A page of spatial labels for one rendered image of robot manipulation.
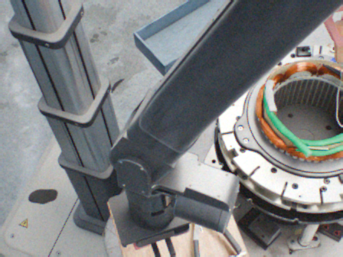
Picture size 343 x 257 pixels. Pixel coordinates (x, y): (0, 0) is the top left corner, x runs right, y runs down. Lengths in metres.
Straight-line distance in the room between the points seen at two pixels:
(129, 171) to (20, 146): 1.77
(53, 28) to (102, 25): 1.58
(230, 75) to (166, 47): 0.74
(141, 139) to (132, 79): 1.87
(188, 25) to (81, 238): 0.87
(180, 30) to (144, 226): 0.59
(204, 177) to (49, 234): 1.28
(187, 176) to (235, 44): 0.22
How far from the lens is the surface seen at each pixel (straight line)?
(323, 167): 0.93
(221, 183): 0.57
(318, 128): 1.06
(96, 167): 1.39
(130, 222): 0.69
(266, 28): 0.37
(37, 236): 1.83
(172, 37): 1.16
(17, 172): 2.24
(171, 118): 0.47
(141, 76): 2.37
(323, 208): 0.95
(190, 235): 0.90
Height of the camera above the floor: 1.92
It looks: 60 degrees down
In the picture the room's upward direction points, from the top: 4 degrees counter-clockwise
